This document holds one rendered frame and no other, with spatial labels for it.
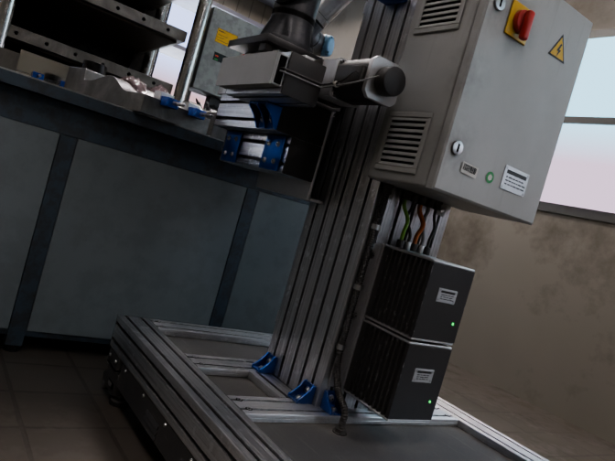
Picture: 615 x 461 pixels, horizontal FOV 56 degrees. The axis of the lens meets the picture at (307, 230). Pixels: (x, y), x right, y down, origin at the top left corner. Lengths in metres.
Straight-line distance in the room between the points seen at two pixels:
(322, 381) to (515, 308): 2.21
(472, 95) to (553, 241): 2.26
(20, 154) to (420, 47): 1.16
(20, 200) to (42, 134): 0.20
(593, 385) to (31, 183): 2.61
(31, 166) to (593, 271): 2.59
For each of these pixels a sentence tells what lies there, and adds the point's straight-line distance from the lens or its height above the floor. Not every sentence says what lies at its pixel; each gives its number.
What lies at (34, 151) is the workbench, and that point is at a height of 0.60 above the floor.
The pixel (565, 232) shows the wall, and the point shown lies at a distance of 3.37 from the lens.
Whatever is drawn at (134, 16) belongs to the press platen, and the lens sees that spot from 2.81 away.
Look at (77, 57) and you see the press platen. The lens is 2.73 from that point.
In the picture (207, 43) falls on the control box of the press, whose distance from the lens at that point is 2.97.
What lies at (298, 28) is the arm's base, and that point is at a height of 1.09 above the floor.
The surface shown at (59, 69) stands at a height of 0.93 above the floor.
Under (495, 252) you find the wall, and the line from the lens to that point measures 3.58.
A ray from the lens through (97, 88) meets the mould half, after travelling 2.06.
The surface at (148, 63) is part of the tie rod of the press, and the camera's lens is 3.44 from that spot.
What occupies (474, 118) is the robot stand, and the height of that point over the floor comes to 0.92.
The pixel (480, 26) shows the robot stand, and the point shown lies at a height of 1.08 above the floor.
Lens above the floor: 0.66
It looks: 2 degrees down
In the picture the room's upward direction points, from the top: 16 degrees clockwise
